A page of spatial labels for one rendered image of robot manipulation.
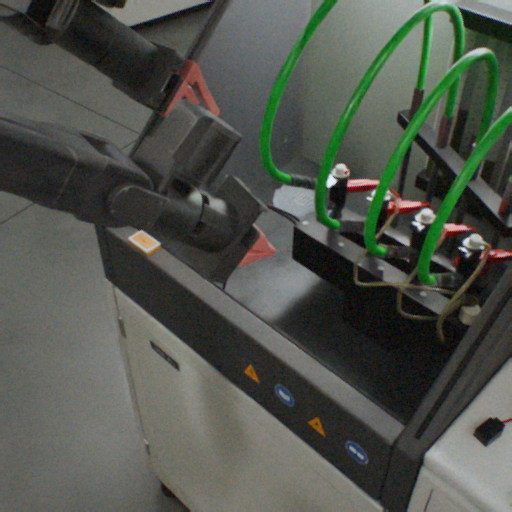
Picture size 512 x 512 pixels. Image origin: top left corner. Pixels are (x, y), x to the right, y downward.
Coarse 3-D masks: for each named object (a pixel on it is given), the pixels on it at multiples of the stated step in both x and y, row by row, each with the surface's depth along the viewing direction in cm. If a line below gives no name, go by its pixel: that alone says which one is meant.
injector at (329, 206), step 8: (336, 176) 107; (344, 176) 107; (336, 184) 107; (344, 184) 107; (336, 192) 108; (344, 192) 109; (328, 200) 111; (336, 200) 109; (344, 200) 110; (328, 208) 109; (336, 208) 111; (336, 216) 112; (336, 232) 115
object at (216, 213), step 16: (224, 192) 72; (240, 192) 71; (208, 208) 67; (224, 208) 69; (240, 208) 70; (256, 208) 69; (208, 224) 67; (224, 224) 68; (240, 224) 70; (192, 240) 67; (208, 240) 68; (224, 240) 69; (240, 240) 70; (192, 256) 73; (208, 256) 72; (224, 256) 70; (208, 272) 71
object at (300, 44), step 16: (336, 0) 84; (432, 0) 100; (320, 16) 83; (432, 16) 103; (304, 32) 83; (432, 32) 105; (304, 48) 84; (288, 64) 83; (288, 80) 84; (272, 96) 85; (272, 112) 85; (272, 176) 93; (288, 176) 96
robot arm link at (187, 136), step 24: (168, 120) 62; (192, 120) 60; (216, 120) 61; (144, 144) 63; (168, 144) 61; (192, 144) 61; (216, 144) 62; (144, 168) 62; (168, 168) 60; (192, 168) 62; (216, 168) 63; (120, 192) 56; (144, 192) 58; (120, 216) 58; (144, 216) 59
